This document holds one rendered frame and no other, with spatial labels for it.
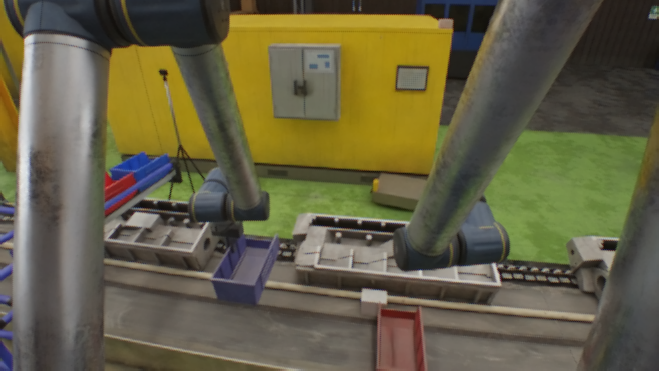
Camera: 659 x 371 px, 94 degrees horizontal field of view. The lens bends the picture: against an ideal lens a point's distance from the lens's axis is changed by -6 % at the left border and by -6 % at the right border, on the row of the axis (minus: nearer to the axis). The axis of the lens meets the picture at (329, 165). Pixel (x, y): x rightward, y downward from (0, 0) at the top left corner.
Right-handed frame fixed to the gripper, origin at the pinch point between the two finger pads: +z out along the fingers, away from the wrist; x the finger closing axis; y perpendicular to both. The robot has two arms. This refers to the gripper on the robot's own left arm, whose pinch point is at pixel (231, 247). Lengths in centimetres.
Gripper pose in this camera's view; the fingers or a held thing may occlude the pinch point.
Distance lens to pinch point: 158.1
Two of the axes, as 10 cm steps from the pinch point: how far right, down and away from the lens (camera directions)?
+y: 1.6, -4.7, 8.7
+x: -9.9, -0.7, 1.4
